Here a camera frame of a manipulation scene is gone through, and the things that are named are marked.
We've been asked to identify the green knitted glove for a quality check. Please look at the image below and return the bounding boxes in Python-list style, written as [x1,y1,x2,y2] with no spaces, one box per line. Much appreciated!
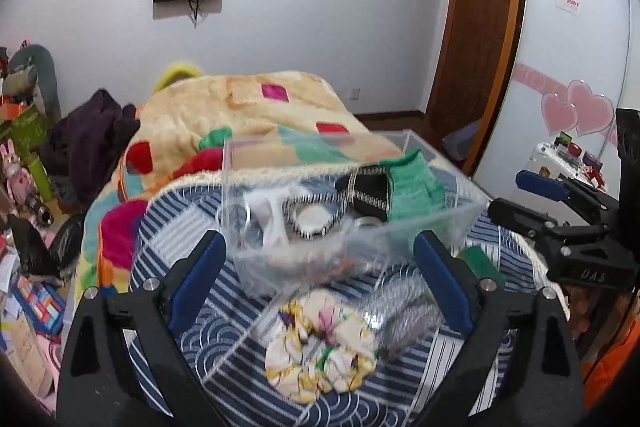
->
[378,150,446,221]

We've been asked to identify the floral fabric scrunchie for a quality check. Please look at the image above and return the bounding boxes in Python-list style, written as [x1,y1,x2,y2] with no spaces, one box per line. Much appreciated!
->
[264,288,378,404]

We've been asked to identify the yellow-haired doll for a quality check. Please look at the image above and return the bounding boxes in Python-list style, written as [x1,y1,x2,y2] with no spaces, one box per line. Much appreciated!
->
[457,245,506,287]

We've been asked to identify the white suitcase with stickers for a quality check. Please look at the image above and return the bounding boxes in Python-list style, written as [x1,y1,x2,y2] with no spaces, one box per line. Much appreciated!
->
[525,131,618,197]

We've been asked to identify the navy white patterned cloth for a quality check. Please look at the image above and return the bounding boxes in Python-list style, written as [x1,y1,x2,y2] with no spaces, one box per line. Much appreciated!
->
[130,174,560,426]

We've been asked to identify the bagged silver glitter item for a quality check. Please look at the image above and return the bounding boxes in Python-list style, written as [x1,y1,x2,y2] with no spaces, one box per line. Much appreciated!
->
[356,275,444,358]

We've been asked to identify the cream fabric scrunchie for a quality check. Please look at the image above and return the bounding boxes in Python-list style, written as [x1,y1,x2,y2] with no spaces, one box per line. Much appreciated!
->
[242,185,305,248]

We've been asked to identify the black white braided headband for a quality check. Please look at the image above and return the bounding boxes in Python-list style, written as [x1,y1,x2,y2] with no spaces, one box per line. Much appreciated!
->
[282,166,390,241]

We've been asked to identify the clear plastic storage box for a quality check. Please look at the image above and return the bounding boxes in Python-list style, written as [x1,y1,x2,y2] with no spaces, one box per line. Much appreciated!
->
[218,129,488,297]

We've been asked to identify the beige fleece patchwork blanket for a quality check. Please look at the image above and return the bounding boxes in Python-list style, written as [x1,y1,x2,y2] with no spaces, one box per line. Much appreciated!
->
[75,72,401,295]

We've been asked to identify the brown wooden door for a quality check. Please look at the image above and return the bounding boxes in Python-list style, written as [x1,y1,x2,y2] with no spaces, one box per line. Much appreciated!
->
[424,0,524,176]

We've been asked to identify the dark purple garment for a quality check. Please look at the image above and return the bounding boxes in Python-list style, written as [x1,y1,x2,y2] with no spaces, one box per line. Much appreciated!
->
[37,89,140,210]

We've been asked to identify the pink bunny plush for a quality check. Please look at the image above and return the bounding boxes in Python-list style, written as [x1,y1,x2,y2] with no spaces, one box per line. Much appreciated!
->
[1,139,53,228]

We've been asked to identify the yellow fuzzy item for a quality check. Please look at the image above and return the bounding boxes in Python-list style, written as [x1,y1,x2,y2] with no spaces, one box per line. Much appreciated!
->
[153,62,204,93]

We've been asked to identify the green cardboard box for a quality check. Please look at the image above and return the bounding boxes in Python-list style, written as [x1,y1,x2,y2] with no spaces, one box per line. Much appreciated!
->
[1,103,53,202]

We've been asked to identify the grey plush toy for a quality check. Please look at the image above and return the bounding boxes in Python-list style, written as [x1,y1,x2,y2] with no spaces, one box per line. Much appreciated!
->
[2,44,61,122]

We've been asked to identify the pink heart wall stickers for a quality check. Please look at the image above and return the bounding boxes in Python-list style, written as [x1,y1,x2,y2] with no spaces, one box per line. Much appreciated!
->
[512,63,617,143]

